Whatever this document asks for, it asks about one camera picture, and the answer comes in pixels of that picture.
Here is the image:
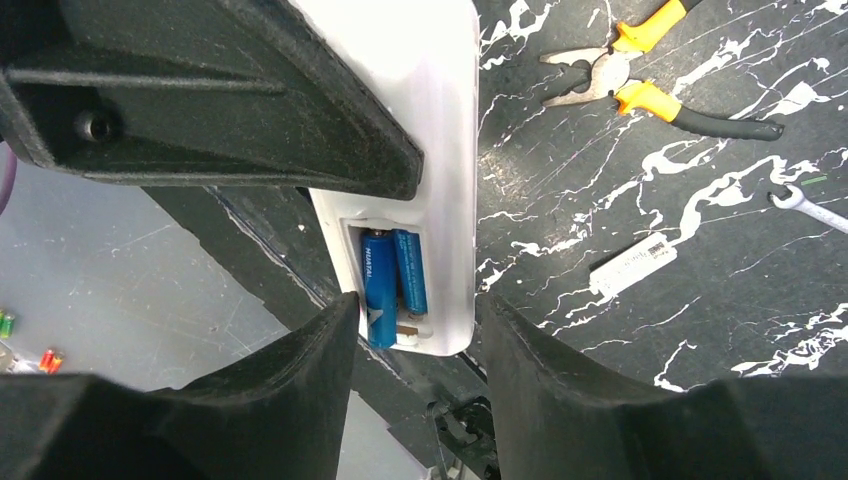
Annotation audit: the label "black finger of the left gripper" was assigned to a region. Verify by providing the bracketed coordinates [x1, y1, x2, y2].
[1, 1, 424, 200]

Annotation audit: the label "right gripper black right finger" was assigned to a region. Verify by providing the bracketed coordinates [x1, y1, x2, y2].
[475, 294, 847, 479]

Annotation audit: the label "orange handled pliers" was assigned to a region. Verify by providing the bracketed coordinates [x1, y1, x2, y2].
[539, 0, 786, 142]

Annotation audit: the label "white remote control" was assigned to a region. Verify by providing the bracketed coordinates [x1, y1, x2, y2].
[298, 1, 479, 356]

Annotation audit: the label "silver wrench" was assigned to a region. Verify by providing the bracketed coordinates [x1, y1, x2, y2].
[768, 185, 847, 233]

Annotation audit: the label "blue AA battery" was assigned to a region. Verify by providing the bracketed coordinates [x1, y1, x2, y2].
[362, 230, 398, 349]
[393, 229, 428, 315]

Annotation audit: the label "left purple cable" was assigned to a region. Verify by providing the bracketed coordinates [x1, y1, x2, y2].
[0, 142, 19, 217]

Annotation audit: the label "white remote battery cover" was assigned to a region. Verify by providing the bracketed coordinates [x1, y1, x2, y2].
[589, 232, 678, 297]

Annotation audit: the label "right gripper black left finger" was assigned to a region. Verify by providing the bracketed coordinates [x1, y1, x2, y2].
[1, 292, 360, 479]

